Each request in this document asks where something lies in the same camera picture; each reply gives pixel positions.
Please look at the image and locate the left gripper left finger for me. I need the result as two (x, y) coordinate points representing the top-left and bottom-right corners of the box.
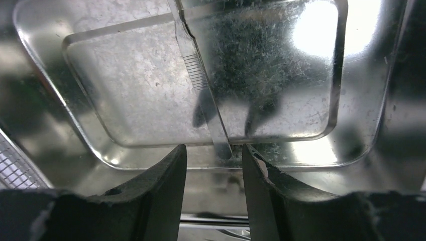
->
(1, 145), (187, 240)

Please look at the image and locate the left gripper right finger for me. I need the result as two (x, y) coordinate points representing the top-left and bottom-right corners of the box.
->
(242, 145), (425, 240)

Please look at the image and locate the metal instrument tray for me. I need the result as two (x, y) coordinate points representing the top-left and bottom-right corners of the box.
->
(1, 1), (425, 240)

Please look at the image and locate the steel scalpel handle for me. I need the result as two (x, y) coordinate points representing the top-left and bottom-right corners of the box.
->
(168, 1), (232, 160)

